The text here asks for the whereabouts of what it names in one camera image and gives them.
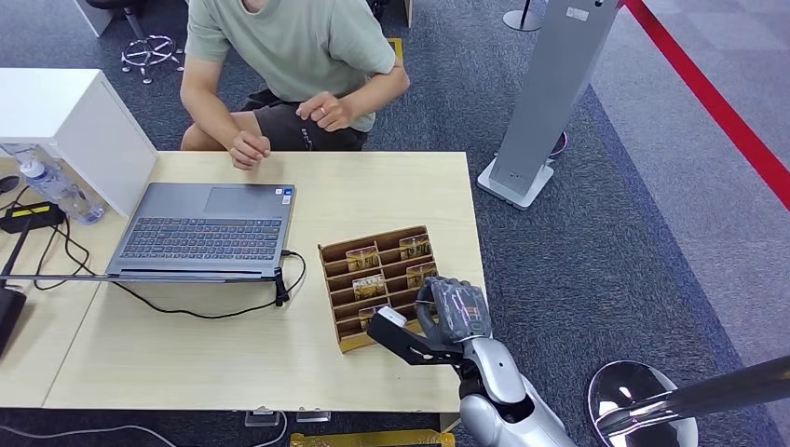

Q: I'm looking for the person's right hand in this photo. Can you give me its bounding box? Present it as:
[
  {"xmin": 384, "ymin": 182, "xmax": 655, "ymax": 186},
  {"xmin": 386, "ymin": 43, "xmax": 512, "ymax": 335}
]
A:
[{"xmin": 227, "ymin": 130, "xmax": 273, "ymax": 171}]

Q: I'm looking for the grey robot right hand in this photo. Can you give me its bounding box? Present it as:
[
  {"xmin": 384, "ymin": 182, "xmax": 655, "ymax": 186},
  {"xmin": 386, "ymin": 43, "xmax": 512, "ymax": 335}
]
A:
[{"xmin": 415, "ymin": 277, "xmax": 494, "ymax": 347}]

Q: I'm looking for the person's left hand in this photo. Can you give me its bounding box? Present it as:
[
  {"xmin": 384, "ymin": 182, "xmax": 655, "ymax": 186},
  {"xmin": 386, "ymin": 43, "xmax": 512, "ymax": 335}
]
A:
[{"xmin": 295, "ymin": 90, "xmax": 354, "ymax": 133}]

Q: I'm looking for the gold hotel key card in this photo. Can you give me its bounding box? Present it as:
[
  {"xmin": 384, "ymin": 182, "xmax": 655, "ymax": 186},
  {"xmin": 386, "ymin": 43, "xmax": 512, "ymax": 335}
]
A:
[
  {"xmin": 405, "ymin": 262, "xmax": 440, "ymax": 290},
  {"xmin": 398, "ymin": 234, "xmax": 432, "ymax": 263},
  {"xmin": 358, "ymin": 305, "xmax": 390, "ymax": 331},
  {"xmin": 351, "ymin": 274, "xmax": 388, "ymax": 303},
  {"xmin": 345, "ymin": 245, "xmax": 381, "ymax": 273}
]

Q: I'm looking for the person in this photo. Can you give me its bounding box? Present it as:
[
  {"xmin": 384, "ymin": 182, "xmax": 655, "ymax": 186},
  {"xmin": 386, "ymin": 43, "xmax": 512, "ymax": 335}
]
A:
[{"xmin": 180, "ymin": 0, "xmax": 412, "ymax": 171}]

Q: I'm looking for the brown wooden card holder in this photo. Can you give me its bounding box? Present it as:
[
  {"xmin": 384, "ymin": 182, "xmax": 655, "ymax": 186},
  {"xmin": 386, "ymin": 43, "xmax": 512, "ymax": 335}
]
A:
[{"xmin": 318, "ymin": 224, "xmax": 443, "ymax": 356}]

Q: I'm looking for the grey laptop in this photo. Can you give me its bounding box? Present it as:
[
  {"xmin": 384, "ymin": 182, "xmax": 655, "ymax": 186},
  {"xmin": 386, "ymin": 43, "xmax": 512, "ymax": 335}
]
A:
[{"xmin": 104, "ymin": 182, "xmax": 297, "ymax": 284}]

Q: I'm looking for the chrome office chair base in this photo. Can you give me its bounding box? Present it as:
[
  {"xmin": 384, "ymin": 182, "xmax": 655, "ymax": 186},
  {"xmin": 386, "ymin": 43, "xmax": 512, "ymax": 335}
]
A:
[{"xmin": 119, "ymin": 6, "xmax": 185, "ymax": 85}]

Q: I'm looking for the yellow tape strip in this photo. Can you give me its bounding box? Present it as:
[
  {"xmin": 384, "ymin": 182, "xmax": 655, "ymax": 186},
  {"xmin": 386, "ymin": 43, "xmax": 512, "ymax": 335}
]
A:
[{"xmin": 289, "ymin": 430, "xmax": 456, "ymax": 447}]

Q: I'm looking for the white box cabinet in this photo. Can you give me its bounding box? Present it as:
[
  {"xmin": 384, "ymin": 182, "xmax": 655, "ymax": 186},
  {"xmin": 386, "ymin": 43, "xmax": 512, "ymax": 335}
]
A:
[{"xmin": 0, "ymin": 67, "xmax": 160, "ymax": 219}]

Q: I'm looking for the clear plastic water bottle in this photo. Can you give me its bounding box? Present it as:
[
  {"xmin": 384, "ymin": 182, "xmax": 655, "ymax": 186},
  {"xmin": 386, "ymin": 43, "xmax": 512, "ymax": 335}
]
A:
[{"xmin": 18, "ymin": 158, "xmax": 105, "ymax": 225}]

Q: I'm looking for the chrome stanchion with pole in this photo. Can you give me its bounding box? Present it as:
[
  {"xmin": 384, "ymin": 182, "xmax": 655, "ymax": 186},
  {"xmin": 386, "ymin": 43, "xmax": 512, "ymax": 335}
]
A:
[{"xmin": 586, "ymin": 355, "xmax": 790, "ymax": 447}]

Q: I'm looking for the round stanchion base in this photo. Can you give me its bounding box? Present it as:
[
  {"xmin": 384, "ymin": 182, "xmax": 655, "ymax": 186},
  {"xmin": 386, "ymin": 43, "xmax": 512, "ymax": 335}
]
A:
[{"xmin": 502, "ymin": 0, "xmax": 550, "ymax": 33}]

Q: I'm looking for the grey kiosk stand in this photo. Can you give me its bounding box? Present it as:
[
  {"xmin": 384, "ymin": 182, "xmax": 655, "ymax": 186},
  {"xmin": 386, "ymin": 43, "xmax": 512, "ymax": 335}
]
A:
[{"xmin": 476, "ymin": 0, "xmax": 621, "ymax": 211}]

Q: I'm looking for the black device with yellow label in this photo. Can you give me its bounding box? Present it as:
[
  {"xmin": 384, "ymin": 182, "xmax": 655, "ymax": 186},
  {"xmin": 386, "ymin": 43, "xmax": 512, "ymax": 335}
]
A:
[{"xmin": 0, "ymin": 201, "xmax": 65, "ymax": 235}]

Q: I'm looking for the thin metal rod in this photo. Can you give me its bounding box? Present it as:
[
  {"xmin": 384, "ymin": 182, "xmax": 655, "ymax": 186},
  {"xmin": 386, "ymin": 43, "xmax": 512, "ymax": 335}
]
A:
[{"xmin": 0, "ymin": 273, "xmax": 113, "ymax": 283}]

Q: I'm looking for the black stand with pole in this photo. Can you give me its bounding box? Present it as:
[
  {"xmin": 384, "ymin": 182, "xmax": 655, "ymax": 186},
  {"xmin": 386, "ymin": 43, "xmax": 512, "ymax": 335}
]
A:
[{"xmin": 0, "ymin": 223, "xmax": 34, "ymax": 358}]

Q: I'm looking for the red barrier belt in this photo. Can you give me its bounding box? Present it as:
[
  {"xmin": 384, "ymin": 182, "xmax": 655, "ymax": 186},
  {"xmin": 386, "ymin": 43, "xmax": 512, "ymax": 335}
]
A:
[{"xmin": 621, "ymin": 0, "xmax": 790, "ymax": 211}]

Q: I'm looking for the pale wrist camera, black bracket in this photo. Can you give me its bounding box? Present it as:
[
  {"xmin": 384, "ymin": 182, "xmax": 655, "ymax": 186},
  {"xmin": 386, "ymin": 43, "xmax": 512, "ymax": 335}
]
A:
[{"xmin": 366, "ymin": 306, "xmax": 465, "ymax": 367}]

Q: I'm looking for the black laptop cable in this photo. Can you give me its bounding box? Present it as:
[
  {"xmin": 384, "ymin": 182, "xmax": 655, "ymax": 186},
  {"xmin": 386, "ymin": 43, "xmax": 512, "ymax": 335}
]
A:
[{"xmin": 111, "ymin": 249, "xmax": 307, "ymax": 321}]

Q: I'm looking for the black tangled cable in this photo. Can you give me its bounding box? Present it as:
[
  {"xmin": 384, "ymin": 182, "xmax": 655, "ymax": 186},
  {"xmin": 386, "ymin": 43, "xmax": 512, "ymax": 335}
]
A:
[{"xmin": 32, "ymin": 215, "xmax": 95, "ymax": 291}]

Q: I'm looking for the white cable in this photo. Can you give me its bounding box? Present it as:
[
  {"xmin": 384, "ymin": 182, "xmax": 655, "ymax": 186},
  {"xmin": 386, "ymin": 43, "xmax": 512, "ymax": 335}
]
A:
[{"xmin": 0, "ymin": 412, "xmax": 290, "ymax": 447}]

